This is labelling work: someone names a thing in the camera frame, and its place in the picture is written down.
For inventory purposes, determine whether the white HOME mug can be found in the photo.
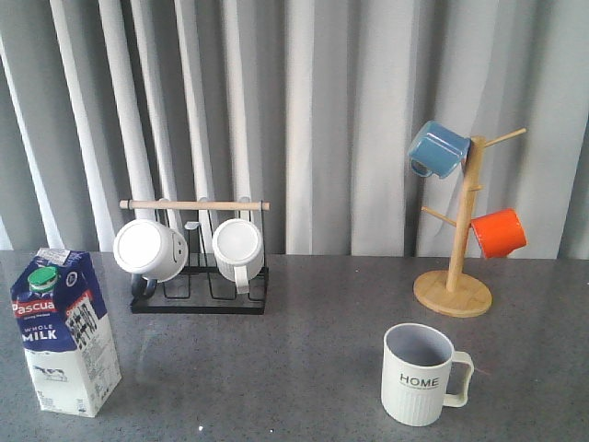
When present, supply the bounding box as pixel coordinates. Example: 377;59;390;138
381;323;475;426

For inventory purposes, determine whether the Pascual whole milk carton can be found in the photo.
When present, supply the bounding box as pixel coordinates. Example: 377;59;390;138
10;249;121;417

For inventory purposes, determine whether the white ribbed hanging mug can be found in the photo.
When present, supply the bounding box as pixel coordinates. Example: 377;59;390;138
212;218;263;294

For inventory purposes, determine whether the grey pleated curtain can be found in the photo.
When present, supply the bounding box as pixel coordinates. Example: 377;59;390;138
1;1;588;259

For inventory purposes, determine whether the white smiley face mug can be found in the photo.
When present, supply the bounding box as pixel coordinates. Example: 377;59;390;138
113;219;189;298

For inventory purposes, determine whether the blue enamel mug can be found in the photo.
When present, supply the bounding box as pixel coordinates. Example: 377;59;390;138
409;121;470;179

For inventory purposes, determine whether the wooden mug tree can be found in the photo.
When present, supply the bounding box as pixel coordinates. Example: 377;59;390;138
413;128;527;318

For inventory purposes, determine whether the orange enamel mug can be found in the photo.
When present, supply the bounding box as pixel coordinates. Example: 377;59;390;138
470;208;527;259

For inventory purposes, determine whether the black wire mug rack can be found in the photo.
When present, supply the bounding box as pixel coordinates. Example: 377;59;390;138
120;199;270;315

